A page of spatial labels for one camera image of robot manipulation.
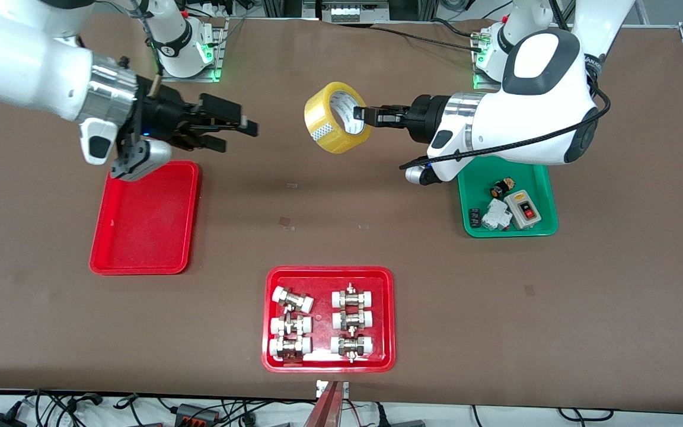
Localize yellow packing tape roll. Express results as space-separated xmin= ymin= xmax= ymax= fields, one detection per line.
xmin=304 ymin=81 xmax=374 ymax=155

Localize empty red plastic tray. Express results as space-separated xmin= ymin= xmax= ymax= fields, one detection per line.
xmin=89 ymin=161 xmax=200 ymax=276

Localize green plastic tray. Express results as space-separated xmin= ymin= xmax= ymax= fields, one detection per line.
xmin=457 ymin=155 xmax=559 ymax=238

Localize red tray with fittings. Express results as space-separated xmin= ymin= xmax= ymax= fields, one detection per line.
xmin=261 ymin=266 xmax=397 ymax=374

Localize black orange round knob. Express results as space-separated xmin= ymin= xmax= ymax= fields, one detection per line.
xmin=490 ymin=177 xmax=518 ymax=199

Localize white power strip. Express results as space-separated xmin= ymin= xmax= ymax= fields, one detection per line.
xmin=320 ymin=0 xmax=390 ymax=24

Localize white circuit breaker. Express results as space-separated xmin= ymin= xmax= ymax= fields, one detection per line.
xmin=481 ymin=199 xmax=512 ymax=231

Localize white capped brass pipe fitting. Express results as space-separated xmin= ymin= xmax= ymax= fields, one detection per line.
xmin=331 ymin=283 xmax=375 ymax=310
xmin=331 ymin=309 xmax=375 ymax=332
xmin=272 ymin=286 xmax=315 ymax=314
xmin=270 ymin=314 xmax=313 ymax=337
xmin=269 ymin=336 xmax=313 ymax=362
xmin=330 ymin=333 xmax=375 ymax=363

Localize red metal bar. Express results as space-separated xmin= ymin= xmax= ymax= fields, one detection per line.
xmin=302 ymin=382 xmax=343 ymax=427

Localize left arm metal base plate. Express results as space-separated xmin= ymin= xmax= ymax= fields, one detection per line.
xmin=473 ymin=33 xmax=505 ymax=92

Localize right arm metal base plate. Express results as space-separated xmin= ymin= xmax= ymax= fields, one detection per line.
xmin=159 ymin=18 xmax=228 ymax=83

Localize black cable on table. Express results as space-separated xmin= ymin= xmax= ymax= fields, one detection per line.
xmin=370 ymin=18 xmax=486 ymax=52

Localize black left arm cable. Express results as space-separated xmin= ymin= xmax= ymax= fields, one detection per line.
xmin=399 ymin=0 xmax=612 ymax=171

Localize grey switch box red button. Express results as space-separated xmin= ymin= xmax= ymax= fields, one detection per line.
xmin=504 ymin=189 xmax=542 ymax=231

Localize silver metal bracket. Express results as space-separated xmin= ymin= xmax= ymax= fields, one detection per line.
xmin=315 ymin=380 xmax=350 ymax=400

